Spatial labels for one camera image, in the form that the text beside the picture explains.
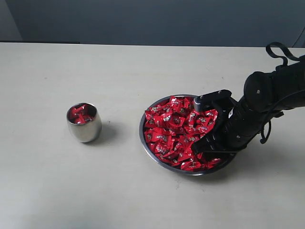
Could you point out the pile of red candies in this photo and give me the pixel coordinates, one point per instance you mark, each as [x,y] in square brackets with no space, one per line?
[171,133]

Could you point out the stainless steel cup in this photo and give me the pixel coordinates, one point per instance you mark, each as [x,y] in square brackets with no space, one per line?
[88,132]

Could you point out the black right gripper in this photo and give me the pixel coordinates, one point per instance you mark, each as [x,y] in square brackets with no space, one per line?
[222,146]

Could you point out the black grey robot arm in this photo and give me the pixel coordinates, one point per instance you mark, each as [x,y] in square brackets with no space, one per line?
[266,96]

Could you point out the candies inside cup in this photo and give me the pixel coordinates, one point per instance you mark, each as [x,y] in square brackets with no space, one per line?
[81,114]

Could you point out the metal bowl of red candies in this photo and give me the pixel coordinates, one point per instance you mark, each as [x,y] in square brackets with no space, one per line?
[152,152]

